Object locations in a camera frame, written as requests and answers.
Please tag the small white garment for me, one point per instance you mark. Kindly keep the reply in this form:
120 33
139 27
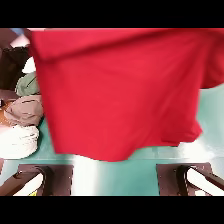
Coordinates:
30 66

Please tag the large white garment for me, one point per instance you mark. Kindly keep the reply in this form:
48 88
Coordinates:
18 141

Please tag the red T-shirt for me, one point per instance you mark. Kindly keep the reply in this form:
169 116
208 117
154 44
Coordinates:
113 93

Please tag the green garment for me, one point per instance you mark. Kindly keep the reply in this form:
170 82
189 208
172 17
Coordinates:
28 86

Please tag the black garment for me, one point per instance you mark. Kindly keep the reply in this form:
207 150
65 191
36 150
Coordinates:
11 68

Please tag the brown garment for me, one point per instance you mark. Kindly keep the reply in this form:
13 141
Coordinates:
25 110

